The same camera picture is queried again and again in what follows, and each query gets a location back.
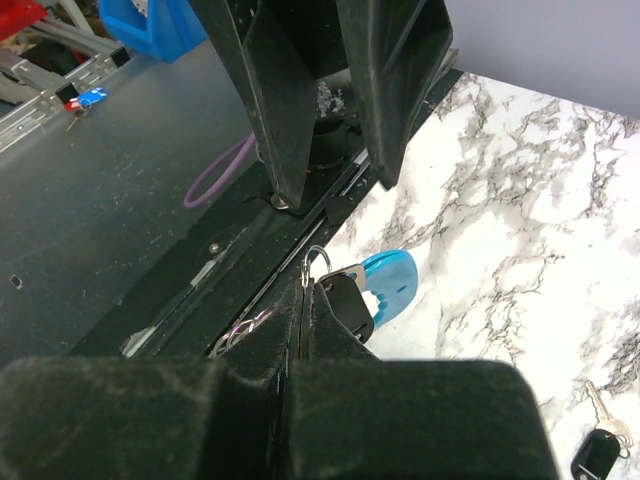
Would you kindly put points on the blue bin outside cell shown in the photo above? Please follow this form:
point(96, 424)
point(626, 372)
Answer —
point(165, 30)

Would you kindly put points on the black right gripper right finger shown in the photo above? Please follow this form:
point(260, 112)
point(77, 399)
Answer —
point(351, 415)

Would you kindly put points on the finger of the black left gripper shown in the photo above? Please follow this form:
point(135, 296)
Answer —
point(275, 52)
point(394, 50)

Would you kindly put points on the red bin outside cell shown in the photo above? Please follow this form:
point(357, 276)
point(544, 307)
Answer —
point(16, 15)

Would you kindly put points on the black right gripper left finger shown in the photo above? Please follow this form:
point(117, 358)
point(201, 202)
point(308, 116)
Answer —
point(153, 418)

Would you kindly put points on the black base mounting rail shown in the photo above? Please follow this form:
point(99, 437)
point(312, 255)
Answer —
point(242, 253)

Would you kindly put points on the key with black tag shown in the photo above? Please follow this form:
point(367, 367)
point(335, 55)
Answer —
point(343, 289)

